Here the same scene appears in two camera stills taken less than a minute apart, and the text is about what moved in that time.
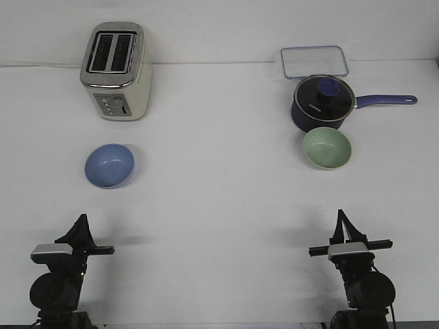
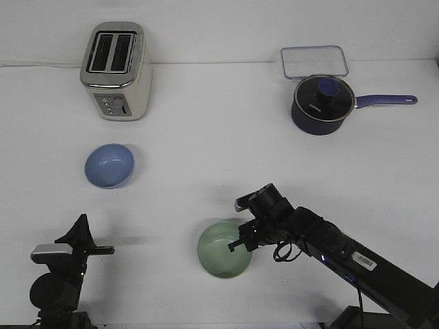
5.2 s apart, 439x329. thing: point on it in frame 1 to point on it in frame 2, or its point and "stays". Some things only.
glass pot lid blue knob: (324, 98) stays
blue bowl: (110, 166) stays
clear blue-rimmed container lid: (301, 62) stays
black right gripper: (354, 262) to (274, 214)
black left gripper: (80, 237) stays
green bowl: (326, 147) to (214, 253)
